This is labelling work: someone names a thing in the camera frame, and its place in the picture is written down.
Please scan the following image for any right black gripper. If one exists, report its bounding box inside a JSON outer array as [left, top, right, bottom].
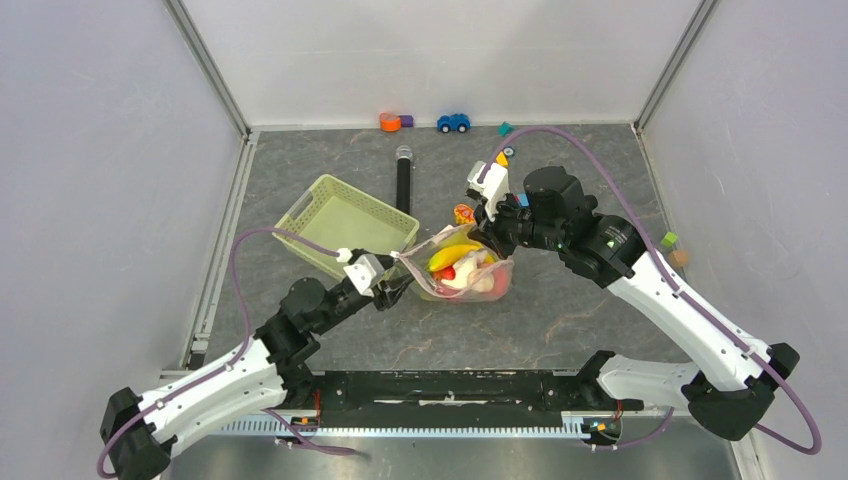
[[467, 186, 565, 260]]

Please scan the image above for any small yellow fruit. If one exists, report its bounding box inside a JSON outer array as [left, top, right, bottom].
[[427, 243, 482, 273]]

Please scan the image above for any clear polka dot zip bag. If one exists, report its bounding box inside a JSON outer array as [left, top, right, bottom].
[[391, 224, 514, 303]]

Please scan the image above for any white mushroom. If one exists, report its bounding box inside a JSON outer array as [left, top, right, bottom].
[[438, 251, 495, 293]]

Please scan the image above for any red peach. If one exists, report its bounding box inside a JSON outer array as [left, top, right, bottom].
[[489, 264, 513, 300]]

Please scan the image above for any red tomato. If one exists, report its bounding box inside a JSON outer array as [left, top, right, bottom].
[[434, 265, 456, 282]]

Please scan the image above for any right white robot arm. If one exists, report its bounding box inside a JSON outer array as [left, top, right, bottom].
[[467, 163, 799, 441]]

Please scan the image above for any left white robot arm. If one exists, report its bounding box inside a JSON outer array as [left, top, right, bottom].
[[96, 249, 415, 479]]

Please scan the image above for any multicolour brick stack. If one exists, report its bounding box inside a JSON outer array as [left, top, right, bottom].
[[514, 193, 530, 209]]

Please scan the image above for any orange cartoon figure block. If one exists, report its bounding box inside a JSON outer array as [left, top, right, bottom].
[[453, 204, 476, 225]]

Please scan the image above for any yellow brick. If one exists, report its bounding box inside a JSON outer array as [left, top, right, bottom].
[[496, 152, 509, 168]]

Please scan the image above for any light green plastic basket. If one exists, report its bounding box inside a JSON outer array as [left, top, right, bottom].
[[275, 174, 420, 254]]

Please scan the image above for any teal block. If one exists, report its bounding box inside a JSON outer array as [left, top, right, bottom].
[[498, 122, 514, 137]]

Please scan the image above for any blue toy car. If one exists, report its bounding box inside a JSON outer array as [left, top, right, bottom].
[[436, 113, 472, 133]]

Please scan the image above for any upright black microphone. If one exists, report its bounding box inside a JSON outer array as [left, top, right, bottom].
[[395, 145, 413, 214]]

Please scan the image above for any green cube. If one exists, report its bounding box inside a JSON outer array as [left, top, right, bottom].
[[660, 231, 679, 249]]

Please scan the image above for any tan wooden cube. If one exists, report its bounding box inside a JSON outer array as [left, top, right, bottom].
[[667, 249, 690, 269]]

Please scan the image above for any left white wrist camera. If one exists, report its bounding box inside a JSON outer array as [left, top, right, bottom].
[[336, 248, 386, 297]]

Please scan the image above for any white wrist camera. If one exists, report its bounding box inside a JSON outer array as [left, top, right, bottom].
[[466, 161, 509, 222], [336, 248, 386, 297]]

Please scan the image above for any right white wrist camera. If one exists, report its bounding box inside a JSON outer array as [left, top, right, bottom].
[[466, 161, 509, 222]]

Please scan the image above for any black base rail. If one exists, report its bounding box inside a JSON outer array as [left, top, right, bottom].
[[276, 370, 644, 429]]

